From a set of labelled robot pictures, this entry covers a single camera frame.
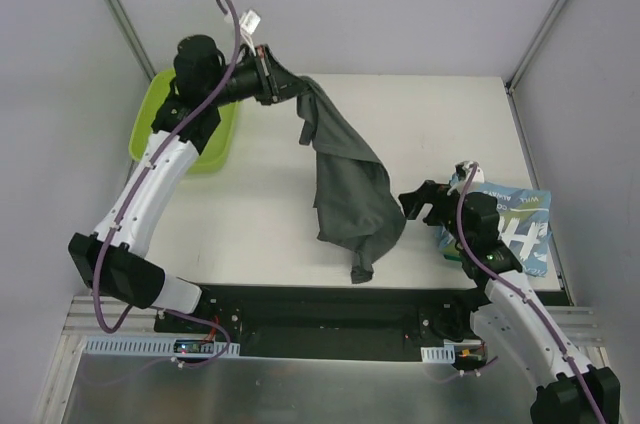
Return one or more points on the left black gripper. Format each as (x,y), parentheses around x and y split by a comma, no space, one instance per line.
(270,76)

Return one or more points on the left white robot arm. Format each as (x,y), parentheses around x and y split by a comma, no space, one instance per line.
(111,259)

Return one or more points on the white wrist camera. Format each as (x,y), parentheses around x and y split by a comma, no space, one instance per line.
(248,24)
(466,171)

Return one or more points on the right white cable duct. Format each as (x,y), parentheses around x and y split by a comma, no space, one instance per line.
(438,355)

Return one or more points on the left white cable duct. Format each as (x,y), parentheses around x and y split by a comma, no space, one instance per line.
(159,347)

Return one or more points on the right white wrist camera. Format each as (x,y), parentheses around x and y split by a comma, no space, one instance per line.
(466,171)

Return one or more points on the right aluminium frame post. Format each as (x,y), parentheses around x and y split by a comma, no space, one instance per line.
(541,33)

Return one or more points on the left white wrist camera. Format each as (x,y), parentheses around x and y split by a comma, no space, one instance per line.
(248,24)

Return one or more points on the left aluminium frame post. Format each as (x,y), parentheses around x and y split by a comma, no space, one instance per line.
(129,33)

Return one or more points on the white cable duct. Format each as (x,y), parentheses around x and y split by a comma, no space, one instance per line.
(438,355)
(159,347)

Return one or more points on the folded blue printed t shirt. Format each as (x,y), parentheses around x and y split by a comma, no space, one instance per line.
(524,216)

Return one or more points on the aluminium frame post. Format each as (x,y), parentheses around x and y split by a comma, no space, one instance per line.
(129,33)
(541,33)

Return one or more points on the dark grey t shirt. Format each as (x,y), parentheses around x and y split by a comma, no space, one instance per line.
(355,208)

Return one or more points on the lime green plastic bin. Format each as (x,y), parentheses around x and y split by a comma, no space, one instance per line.
(215,153)

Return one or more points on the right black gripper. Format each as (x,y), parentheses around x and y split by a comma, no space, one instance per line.
(439,204)

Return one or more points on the folded green t shirt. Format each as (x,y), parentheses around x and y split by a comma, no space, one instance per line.
(451,252)

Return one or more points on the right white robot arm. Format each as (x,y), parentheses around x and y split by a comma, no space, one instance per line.
(509,316)

